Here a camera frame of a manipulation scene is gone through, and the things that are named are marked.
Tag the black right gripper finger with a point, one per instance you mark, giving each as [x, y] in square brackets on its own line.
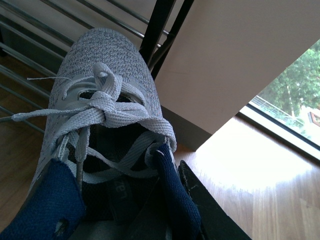
[215, 223]

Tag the grey sneaker white sole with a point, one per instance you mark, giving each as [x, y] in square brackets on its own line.
[106, 169]

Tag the black metal shoe rack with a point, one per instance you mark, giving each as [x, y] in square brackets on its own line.
[35, 36]

